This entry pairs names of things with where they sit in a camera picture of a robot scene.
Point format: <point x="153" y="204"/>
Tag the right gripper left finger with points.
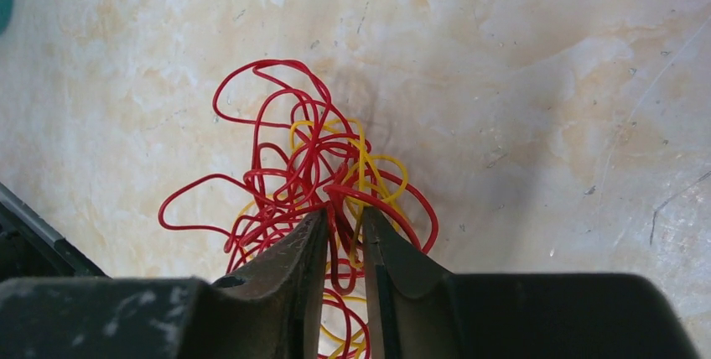
<point x="268" y="308"/>

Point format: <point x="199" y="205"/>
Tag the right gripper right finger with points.
<point x="418" y="309"/>

